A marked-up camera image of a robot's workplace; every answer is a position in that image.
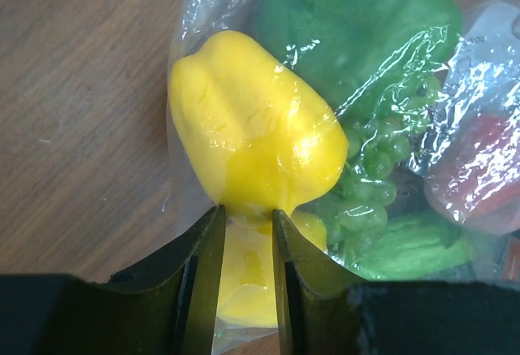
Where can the green fake grapes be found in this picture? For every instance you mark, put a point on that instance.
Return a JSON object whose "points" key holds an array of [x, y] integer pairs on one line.
{"points": [[380, 132]]}

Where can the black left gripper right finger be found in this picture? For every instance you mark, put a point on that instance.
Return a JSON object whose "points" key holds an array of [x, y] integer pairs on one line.
{"points": [[386, 314]]}

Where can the clear zip top bag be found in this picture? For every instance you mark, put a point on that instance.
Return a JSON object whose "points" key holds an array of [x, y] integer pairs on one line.
{"points": [[347, 140]]}

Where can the dark green fake pepper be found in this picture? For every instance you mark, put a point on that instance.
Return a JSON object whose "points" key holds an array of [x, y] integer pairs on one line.
{"points": [[364, 57]]}

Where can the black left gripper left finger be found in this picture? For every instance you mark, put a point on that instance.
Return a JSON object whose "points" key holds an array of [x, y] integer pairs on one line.
{"points": [[163, 304]]}

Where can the light green fake cucumber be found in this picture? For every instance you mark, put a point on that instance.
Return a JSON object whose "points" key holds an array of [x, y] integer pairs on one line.
{"points": [[408, 247]]}

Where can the red fake apple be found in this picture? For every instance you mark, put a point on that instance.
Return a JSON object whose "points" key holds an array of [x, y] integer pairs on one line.
{"points": [[475, 183]]}

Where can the yellow fake lemon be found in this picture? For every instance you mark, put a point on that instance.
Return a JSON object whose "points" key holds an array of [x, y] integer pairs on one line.
{"points": [[247, 284]]}

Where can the yellow fake bell pepper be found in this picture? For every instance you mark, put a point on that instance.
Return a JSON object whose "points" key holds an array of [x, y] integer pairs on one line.
{"points": [[259, 138]]}

